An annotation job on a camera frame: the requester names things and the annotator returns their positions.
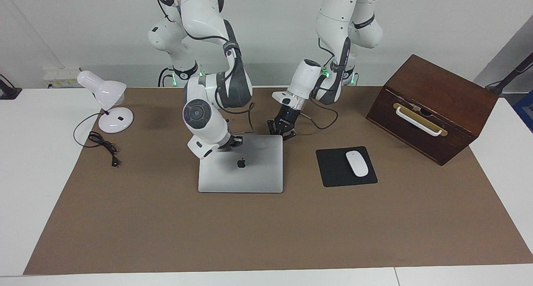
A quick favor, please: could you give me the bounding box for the black stand leg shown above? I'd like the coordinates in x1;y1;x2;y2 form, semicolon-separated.
485;53;533;96

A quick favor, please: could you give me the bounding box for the black lamp power cable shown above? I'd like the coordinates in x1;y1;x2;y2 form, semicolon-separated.
73;112;121;167

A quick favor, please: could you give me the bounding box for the brown table mat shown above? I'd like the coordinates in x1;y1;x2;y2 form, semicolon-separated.
23;86;533;275

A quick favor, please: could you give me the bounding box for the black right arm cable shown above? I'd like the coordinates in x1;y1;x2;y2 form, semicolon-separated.
156;0;255;133

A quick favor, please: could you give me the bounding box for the white computer mouse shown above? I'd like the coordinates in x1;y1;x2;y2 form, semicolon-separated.
346;151;369;177

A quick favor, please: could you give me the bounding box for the black mouse pad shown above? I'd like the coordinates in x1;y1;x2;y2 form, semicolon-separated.
316;146;378;188

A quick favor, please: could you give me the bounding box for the black table clamp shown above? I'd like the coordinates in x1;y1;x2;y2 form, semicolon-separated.
0;74;22;100

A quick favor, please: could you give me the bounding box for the black base cable bundle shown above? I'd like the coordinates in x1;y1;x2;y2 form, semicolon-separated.
157;67;174;87

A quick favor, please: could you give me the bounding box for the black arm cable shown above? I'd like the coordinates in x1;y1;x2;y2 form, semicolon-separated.
306;36;339;130
156;0;255;133

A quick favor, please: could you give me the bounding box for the grey apple laptop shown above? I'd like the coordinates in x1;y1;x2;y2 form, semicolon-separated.
198;135;284;194

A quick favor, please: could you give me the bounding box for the dark wooden box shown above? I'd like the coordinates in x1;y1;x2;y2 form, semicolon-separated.
366;54;499;167

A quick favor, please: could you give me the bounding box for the brass handle plate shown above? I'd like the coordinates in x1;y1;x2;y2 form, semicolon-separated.
393;103;448;137

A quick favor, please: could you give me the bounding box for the white box handle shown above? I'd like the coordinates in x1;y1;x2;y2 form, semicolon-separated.
395;106;442;137

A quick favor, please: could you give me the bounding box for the white desk lamp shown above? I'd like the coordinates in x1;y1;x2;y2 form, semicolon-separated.
77;71;134;134

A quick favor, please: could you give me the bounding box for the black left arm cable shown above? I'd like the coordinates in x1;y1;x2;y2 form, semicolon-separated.
306;36;339;130

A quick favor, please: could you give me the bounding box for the white wall power strip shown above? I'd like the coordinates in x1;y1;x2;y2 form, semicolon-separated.
43;67;82;88

